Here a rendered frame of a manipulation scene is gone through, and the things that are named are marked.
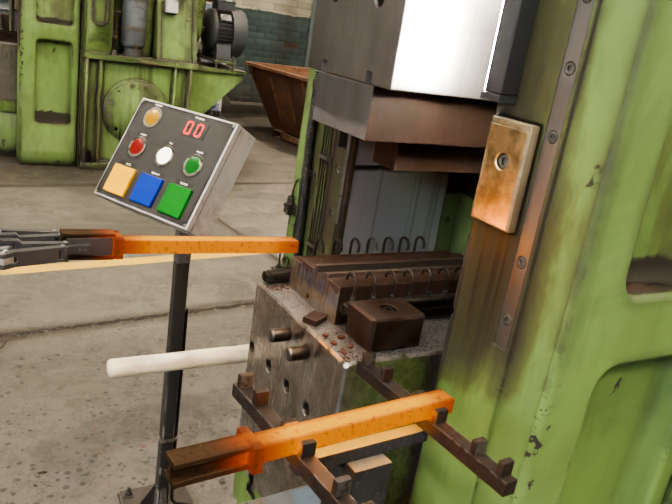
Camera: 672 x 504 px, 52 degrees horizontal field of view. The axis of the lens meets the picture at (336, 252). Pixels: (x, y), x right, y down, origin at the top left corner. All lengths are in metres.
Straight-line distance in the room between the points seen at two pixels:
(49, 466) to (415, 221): 1.43
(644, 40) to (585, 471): 0.79
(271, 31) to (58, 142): 5.09
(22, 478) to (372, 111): 1.67
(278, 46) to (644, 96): 9.73
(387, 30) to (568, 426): 0.71
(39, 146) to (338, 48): 5.00
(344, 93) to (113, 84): 4.92
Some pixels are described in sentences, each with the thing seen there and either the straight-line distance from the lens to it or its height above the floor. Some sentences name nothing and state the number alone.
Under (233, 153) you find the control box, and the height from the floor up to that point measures 1.13.
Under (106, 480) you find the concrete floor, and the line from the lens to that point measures 2.39.
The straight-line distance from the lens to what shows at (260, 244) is 1.25.
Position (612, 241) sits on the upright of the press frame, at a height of 1.22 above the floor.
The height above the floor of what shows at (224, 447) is 1.00.
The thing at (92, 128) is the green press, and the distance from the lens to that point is 6.16.
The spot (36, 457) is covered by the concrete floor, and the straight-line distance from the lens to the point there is 2.51.
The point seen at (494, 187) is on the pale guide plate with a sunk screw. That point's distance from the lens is 1.14.
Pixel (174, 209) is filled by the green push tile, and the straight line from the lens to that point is 1.65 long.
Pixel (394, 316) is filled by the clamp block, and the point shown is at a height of 0.98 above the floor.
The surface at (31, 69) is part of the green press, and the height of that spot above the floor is 0.76.
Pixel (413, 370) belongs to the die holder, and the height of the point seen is 0.88.
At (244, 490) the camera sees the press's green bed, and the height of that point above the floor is 0.42.
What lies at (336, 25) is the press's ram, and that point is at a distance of 1.34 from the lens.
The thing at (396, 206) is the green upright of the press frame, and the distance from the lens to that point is 1.64.
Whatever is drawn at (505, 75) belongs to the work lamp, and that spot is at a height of 1.42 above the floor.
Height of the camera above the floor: 1.45
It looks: 18 degrees down
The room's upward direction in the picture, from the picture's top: 9 degrees clockwise
